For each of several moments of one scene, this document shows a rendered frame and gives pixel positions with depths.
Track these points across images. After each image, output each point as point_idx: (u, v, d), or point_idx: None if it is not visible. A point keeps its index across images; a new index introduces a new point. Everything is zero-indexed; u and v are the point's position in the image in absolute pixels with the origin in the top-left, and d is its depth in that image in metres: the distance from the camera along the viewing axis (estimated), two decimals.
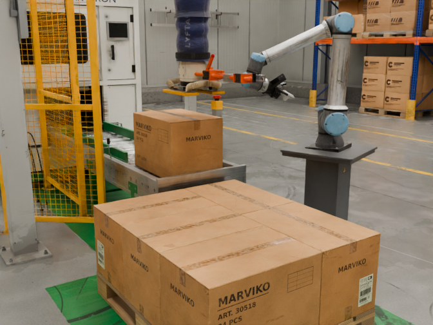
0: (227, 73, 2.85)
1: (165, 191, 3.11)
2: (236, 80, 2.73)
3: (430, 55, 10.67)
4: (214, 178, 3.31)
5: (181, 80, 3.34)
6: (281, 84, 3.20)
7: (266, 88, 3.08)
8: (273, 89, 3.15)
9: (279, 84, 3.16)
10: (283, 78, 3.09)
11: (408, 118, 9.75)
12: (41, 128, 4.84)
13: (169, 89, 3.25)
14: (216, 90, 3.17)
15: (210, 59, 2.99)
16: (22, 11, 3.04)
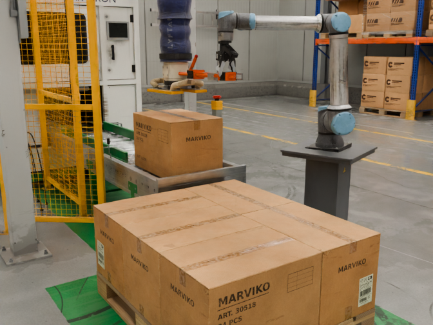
0: None
1: (165, 191, 3.11)
2: (220, 78, 2.93)
3: (430, 55, 10.67)
4: (214, 178, 3.31)
5: (163, 79, 3.51)
6: (231, 64, 2.93)
7: (220, 38, 2.87)
8: (222, 51, 2.91)
9: (229, 58, 2.91)
10: (231, 53, 2.82)
11: (408, 118, 9.75)
12: (41, 128, 4.84)
13: (153, 89, 3.42)
14: (198, 89, 3.36)
15: (193, 59, 3.18)
16: (22, 11, 3.04)
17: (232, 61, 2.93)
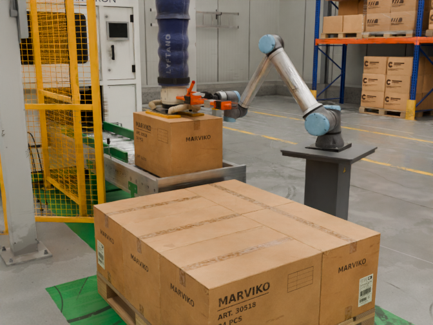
0: (207, 99, 3.10)
1: (165, 191, 3.11)
2: (216, 107, 2.98)
3: (430, 55, 10.67)
4: (214, 178, 3.31)
5: (162, 102, 3.57)
6: None
7: (220, 91, 3.36)
8: None
9: None
10: (217, 96, 3.25)
11: (408, 118, 9.75)
12: (41, 128, 4.84)
13: (151, 111, 3.48)
14: (196, 112, 3.41)
15: (191, 85, 3.23)
16: (22, 11, 3.04)
17: None
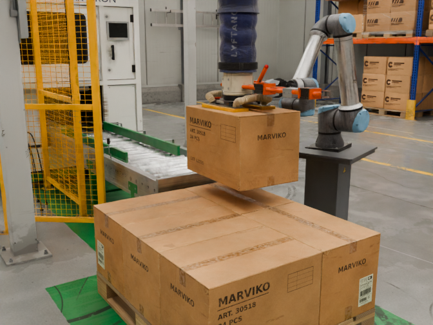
0: None
1: (165, 191, 3.11)
2: (301, 96, 2.35)
3: (430, 55, 10.67)
4: None
5: (221, 93, 2.95)
6: None
7: (295, 78, 2.73)
8: None
9: None
10: (295, 83, 2.62)
11: (408, 118, 9.75)
12: (41, 128, 4.84)
13: (210, 104, 2.86)
14: (265, 105, 2.79)
15: (263, 70, 2.61)
16: (22, 11, 3.04)
17: (278, 94, 2.67)
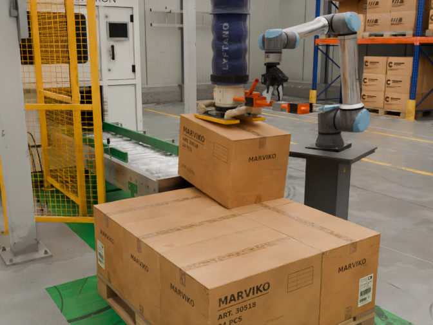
0: (276, 101, 2.57)
1: (165, 191, 3.11)
2: (290, 111, 2.45)
3: (430, 55, 10.67)
4: None
5: (213, 103, 3.04)
6: (279, 89, 2.59)
7: (267, 60, 2.53)
8: (269, 74, 2.57)
9: (278, 82, 2.57)
10: (281, 77, 2.49)
11: (408, 118, 9.75)
12: (41, 128, 4.84)
13: (202, 115, 2.95)
14: (256, 116, 2.88)
15: (253, 84, 2.70)
16: (22, 11, 3.04)
17: (280, 86, 2.59)
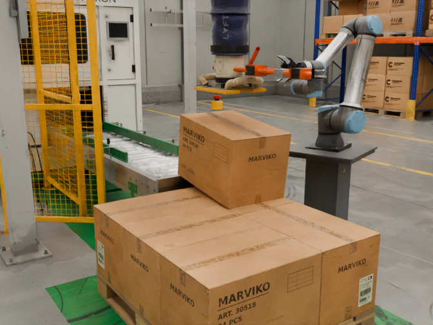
0: None
1: (165, 191, 3.11)
2: (292, 76, 2.40)
3: (430, 55, 10.67)
4: None
5: (214, 76, 2.99)
6: None
7: (304, 60, 2.85)
8: None
9: None
10: (304, 64, 2.74)
11: (408, 118, 9.75)
12: (41, 128, 4.84)
13: (202, 87, 2.90)
14: (257, 88, 2.83)
15: (254, 52, 2.65)
16: (22, 11, 3.04)
17: None
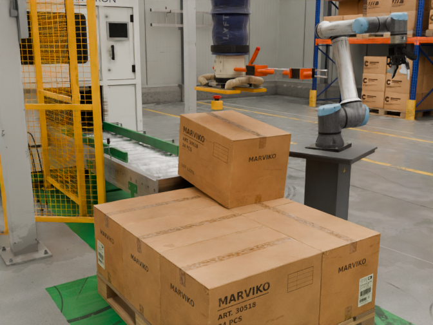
0: (278, 68, 2.52)
1: (165, 191, 3.11)
2: (292, 76, 2.40)
3: (430, 55, 10.67)
4: None
5: (214, 76, 2.99)
6: (397, 68, 2.82)
7: (404, 40, 2.71)
8: (399, 55, 2.74)
9: None
10: (416, 55, 2.76)
11: (408, 118, 9.75)
12: (41, 128, 4.84)
13: (202, 87, 2.90)
14: (257, 88, 2.83)
15: (254, 52, 2.65)
16: (22, 11, 3.04)
17: None
